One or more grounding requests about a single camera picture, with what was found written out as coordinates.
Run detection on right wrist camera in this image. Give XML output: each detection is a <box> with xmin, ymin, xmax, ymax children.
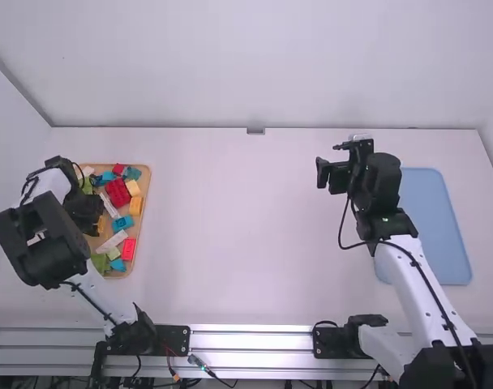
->
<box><xmin>349</xmin><ymin>133</ymin><xmax>375</xmax><ymax>155</ymax></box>

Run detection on black cable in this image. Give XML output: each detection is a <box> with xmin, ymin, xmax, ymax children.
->
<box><xmin>337</xmin><ymin>194</ymin><xmax>379</xmax><ymax>251</ymax></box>

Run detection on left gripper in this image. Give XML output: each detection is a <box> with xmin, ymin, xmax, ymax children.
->
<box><xmin>62</xmin><ymin>193</ymin><xmax>106</xmax><ymax>238</ymax></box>

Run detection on blue mat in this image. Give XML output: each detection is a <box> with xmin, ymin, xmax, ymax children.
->
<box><xmin>375</xmin><ymin>166</ymin><xmax>474</xmax><ymax>286</ymax></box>

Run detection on tan tray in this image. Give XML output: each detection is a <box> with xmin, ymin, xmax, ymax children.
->
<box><xmin>74</xmin><ymin>163</ymin><xmax>152</xmax><ymax>280</ymax></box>

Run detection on flat red toy brick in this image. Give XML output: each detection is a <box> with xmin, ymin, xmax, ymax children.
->
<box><xmin>121</xmin><ymin>237</ymin><xmax>138</xmax><ymax>261</ymax></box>

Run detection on long white toy brick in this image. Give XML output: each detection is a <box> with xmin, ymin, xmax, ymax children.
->
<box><xmin>96</xmin><ymin>230</ymin><xmax>129</xmax><ymax>254</ymax></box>
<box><xmin>100</xmin><ymin>191</ymin><xmax>120</xmax><ymax>219</ymax></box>

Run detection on silver rails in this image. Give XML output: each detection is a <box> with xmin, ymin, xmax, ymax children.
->
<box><xmin>0</xmin><ymin>323</ymin><xmax>493</xmax><ymax>381</ymax></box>

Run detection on large red toy brick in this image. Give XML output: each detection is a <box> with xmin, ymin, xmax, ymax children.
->
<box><xmin>105</xmin><ymin>177</ymin><xmax>133</xmax><ymax>209</ymax></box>

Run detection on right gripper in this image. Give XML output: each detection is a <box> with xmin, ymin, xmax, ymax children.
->
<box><xmin>315</xmin><ymin>156</ymin><xmax>363</xmax><ymax>196</ymax></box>

